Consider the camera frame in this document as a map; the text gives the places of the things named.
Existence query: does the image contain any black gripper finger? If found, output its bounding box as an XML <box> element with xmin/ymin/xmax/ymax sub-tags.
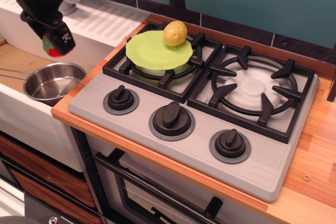
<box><xmin>47</xmin><ymin>28</ymin><xmax>76</xmax><ymax>54</ymax></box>
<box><xmin>27</xmin><ymin>20</ymin><xmax>49</xmax><ymax>40</ymax></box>

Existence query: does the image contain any red toy strawberry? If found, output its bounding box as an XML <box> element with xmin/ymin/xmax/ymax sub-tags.
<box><xmin>42</xmin><ymin>35</ymin><xmax>73</xmax><ymax>58</ymax></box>

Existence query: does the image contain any yellow toy potato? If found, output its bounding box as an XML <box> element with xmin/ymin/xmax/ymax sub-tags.
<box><xmin>163</xmin><ymin>20</ymin><xmax>187</xmax><ymax>47</ymax></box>

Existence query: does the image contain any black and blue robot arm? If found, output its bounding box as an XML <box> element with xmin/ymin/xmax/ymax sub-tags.
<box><xmin>16</xmin><ymin>0</ymin><xmax>76</xmax><ymax>57</ymax></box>

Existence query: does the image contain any white toy sink unit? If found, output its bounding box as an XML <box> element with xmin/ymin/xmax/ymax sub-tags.
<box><xmin>1</xmin><ymin>0</ymin><xmax>149</xmax><ymax>172</ymax></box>

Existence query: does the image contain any small stainless steel pan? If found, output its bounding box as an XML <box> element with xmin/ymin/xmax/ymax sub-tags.
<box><xmin>5</xmin><ymin>62</ymin><xmax>86</xmax><ymax>106</ymax></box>

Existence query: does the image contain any light green plastic plate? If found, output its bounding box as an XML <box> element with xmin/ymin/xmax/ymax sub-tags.
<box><xmin>125</xmin><ymin>30</ymin><xmax>193</xmax><ymax>70</ymax></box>

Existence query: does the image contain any black left stove knob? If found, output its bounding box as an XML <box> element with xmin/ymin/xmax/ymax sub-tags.
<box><xmin>103</xmin><ymin>85</ymin><xmax>140</xmax><ymax>115</ymax></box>

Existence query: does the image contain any black stove knob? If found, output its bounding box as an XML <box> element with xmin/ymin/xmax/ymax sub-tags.
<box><xmin>149</xmin><ymin>101</ymin><xmax>196</xmax><ymax>142</ymax></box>
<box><xmin>103</xmin><ymin>85</ymin><xmax>140</xmax><ymax>115</ymax></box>
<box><xmin>209</xmin><ymin>129</ymin><xmax>251</xmax><ymax>165</ymax></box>

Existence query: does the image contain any white left burner cap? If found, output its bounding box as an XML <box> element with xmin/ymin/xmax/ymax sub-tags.
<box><xmin>135</xmin><ymin>64</ymin><xmax>192</xmax><ymax>77</ymax></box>

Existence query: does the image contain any white burner cap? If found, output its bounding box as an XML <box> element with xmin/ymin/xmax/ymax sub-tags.
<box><xmin>135</xmin><ymin>64</ymin><xmax>192</xmax><ymax>77</ymax></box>
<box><xmin>217</xmin><ymin>61</ymin><xmax>291</xmax><ymax>111</ymax></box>

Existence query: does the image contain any black left burner grate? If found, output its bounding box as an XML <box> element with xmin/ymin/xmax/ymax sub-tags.
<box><xmin>102</xmin><ymin>22</ymin><xmax>223</xmax><ymax>103</ymax></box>

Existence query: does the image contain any black burner grate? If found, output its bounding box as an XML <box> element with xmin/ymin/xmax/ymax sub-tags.
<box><xmin>102</xmin><ymin>22</ymin><xmax>223</xmax><ymax>103</ymax></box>
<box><xmin>187</xmin><ymin>45</ymin><xmax>319</xmax><ymax>144</ymax></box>

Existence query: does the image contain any upper wooden drawer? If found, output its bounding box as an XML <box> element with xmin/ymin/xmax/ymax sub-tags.
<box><xmin>1</xmin><ymin>132</ymin><xmax>92</xmax><ymax>201</ymax></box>

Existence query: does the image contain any wooden drawer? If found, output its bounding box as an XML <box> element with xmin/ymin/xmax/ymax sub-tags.
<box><xmin>1</xmin><ymin>132</ymin><xmax>92</xmax><ymax>201</ymax></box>
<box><xmin>9</xmin><ymin>168</ymin><xmax>102</xmax><ymax>224</ymax></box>

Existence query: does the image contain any black middle stove knob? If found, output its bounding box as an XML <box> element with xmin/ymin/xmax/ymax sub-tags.
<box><xmin>149</xmin><ymin>101</ymin><xmax>196</xmax><ymax>142</ymax></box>

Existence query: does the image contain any lower wooden drawer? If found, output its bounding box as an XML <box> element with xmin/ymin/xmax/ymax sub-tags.
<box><xmin>9</xmin><ymin>168</ymin><xmax>102</xmax><ymax>224</ymax></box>

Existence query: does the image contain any toy oven door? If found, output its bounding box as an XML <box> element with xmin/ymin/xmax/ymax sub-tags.
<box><xmin>87</xmin><ymin>136</ymin><xmax>272</xmax><ymax>223</ymax></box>

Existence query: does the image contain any grey toy stovetop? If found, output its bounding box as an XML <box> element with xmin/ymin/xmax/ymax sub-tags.
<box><xmin>67</xmin><ymin>21</ymin><xmax>320</xmax><ymax>203</ymax></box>

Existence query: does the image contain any white right burner cap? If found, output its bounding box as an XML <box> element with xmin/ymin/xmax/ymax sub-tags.
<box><xmin>217</xmin><ymin>61</ymin><xmax>291</xmax><ymax>111</ymax></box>

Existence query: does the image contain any black right stove knob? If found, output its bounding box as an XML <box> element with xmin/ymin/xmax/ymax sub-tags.
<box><xmin>209</xmin><ymin>129</ymin><xmax>251</xmax><ymax>165</ymax></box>

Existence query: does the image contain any black right burner grate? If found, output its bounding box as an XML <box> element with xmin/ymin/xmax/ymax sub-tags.
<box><xmin>187</xmin><ymin>45</ymin><xmax>319</xmax><ymax>144</ymax></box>

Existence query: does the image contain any black oven door handle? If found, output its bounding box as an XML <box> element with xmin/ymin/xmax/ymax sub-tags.
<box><xmin>94</xmin><ymin>153</ymin><xmax>223</xmax><ymax>223</ymax></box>

